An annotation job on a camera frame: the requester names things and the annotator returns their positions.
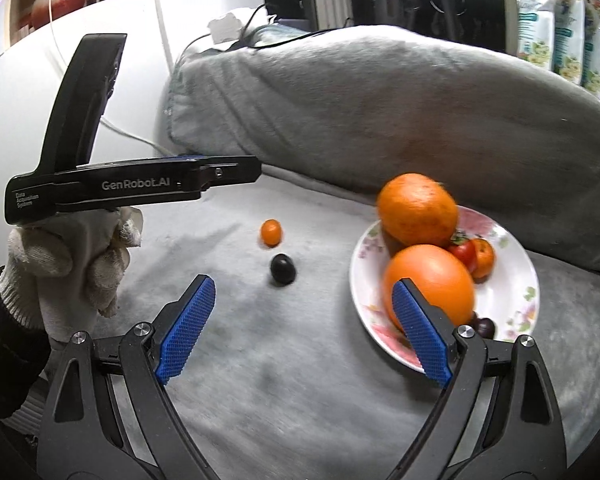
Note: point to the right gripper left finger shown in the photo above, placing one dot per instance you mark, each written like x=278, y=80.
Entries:
x=179, y=325

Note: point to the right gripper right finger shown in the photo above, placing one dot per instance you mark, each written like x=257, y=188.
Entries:
x=428, y=329

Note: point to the dark purple plum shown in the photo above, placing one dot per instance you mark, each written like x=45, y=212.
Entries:
x=484, y=327

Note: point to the red cherry tomato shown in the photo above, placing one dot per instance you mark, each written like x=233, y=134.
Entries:
x=461, y=247

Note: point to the dark grape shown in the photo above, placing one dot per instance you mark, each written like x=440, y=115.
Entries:
x=282, y=269

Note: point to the rough-skinned orange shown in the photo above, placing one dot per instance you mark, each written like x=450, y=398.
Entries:
x=414, y=209

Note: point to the small orange kumquat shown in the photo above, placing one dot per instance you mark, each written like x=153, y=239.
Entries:
x=271, y=233

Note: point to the person's dark sleeve forearm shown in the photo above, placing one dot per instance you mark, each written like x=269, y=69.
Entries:
x=23, y=354

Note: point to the left gloved hand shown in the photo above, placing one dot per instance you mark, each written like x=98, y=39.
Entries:
x=64, y=272

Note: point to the large smooth orange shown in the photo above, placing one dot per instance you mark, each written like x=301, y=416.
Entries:
x=439, y=276

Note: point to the floral white plate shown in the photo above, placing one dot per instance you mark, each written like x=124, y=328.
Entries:
x=510, y=296

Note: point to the small tangerine on plate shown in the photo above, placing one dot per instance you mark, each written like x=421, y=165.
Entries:
x=485, y=259

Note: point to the grey back cushion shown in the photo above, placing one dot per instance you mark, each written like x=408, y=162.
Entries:
x=357, y=106

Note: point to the white refill pouch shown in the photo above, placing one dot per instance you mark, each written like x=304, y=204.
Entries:
x=591, y=58
x=569, y=39
x=536, y=28

